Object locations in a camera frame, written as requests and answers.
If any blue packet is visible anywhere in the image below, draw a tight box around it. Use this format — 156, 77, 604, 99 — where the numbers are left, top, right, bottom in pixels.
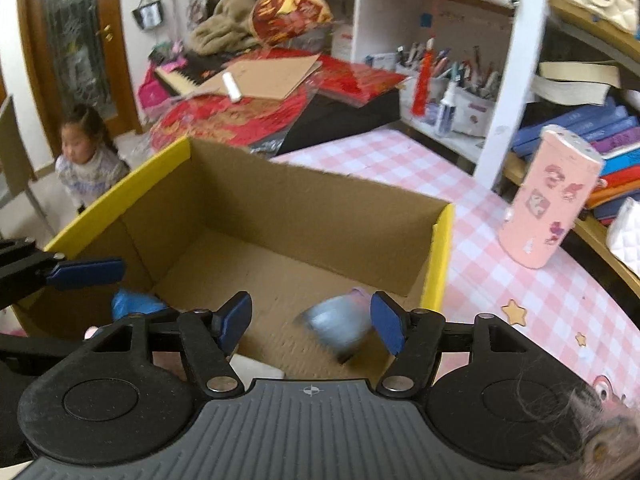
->
111, 289, 167, 322

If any grey toy car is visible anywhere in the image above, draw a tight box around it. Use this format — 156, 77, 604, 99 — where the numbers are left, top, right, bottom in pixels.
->
296, 287, 373, 364

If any white power adapter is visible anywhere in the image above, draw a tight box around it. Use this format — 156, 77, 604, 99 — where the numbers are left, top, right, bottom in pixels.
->
229, 353, 285, 389

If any child in patterned sweater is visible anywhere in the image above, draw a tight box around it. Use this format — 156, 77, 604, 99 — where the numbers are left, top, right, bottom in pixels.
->
55, 103, 130, 214

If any yellow cardboard box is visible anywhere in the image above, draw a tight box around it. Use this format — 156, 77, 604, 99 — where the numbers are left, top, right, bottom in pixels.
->
12, 135, 457, 386

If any pink checkered table mat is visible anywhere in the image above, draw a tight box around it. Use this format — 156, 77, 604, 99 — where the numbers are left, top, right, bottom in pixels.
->
280, 129, 639, 404

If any pink cylindrical container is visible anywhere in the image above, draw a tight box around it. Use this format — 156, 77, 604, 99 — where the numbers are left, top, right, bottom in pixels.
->
498, 125, 604, 270

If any white quilted pearl handbag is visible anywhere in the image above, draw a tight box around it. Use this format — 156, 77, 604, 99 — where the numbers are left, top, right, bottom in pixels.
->
606, 197, 640, 275

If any black electric keyboard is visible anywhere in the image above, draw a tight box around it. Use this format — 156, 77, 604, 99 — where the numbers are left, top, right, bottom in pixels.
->
153, 51, 235, 96

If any white pen holder box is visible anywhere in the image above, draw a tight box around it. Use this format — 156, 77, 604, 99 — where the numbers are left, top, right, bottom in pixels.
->
396, 63, 495, 138

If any white spray bottle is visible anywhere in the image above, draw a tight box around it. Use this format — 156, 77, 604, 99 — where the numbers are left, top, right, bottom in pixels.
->
435, 80, 458, 136

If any brown cardboard sheet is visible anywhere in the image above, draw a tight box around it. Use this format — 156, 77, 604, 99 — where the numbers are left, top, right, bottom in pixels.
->
194, 54, 321, 101

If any olive green blanket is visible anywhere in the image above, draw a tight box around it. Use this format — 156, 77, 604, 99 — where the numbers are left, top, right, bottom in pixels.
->
186, 0, 259, 56

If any red cartoon foil balloon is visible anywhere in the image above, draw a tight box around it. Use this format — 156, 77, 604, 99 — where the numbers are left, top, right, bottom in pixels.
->
250, 0, 333, 47

